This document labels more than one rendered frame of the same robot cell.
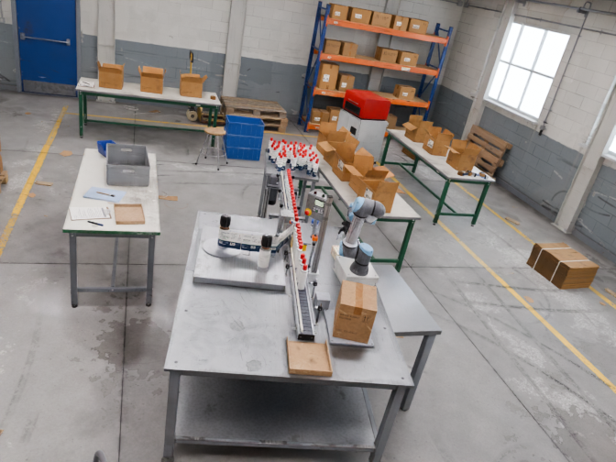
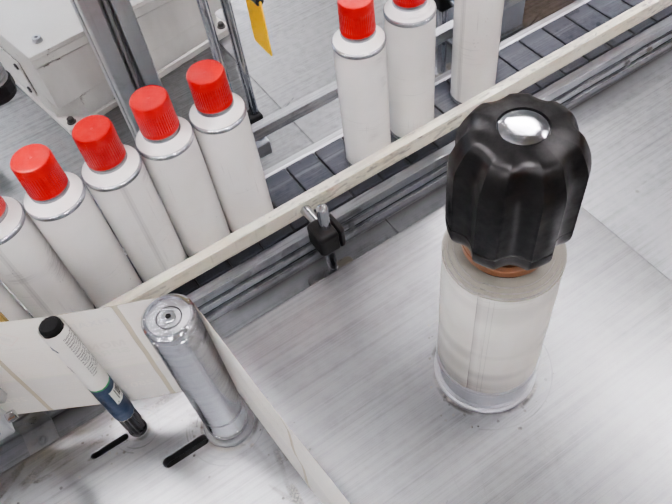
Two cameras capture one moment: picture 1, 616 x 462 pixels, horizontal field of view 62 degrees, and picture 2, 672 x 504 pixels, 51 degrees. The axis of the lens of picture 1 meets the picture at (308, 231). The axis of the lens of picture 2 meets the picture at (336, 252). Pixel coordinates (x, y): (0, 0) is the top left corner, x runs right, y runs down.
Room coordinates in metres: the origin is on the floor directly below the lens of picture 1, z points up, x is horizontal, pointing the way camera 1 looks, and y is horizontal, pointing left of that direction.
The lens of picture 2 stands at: (3.56, 0.52, 1.46)
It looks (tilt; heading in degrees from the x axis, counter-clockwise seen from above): 54 degrees down; 255
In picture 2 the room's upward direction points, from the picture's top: 10 degrees counter-clockwise
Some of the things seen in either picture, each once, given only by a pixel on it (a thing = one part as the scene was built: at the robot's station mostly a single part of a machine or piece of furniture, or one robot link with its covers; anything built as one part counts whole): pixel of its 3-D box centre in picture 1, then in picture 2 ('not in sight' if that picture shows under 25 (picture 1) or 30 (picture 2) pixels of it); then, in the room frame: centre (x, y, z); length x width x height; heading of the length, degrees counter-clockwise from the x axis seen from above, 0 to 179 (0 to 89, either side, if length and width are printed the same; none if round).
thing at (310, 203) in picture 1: (318, 205); not in sight; (3.62, -0.04, 1.38); 0.17 x 0.10 x 0.19; 66
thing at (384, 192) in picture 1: (378, 191); not in sight; (5.33, -0.67, 0.97); 0.51 x 0.39 x 0.37; 116
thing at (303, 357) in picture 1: (308, 356); not in sight; (2.52, -0.16, 0.85); 0.30 x 0.26 x 0.04; 11
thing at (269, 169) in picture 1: (285, 196); not in sight; (5.84, 0.36, 0.46); 0.73 x 0.62 x 0.93; 11
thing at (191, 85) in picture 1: (192, 83); not in sight; (8.60, 2.39, 0.97); 0.48 x 0.47 x 0.37; 23
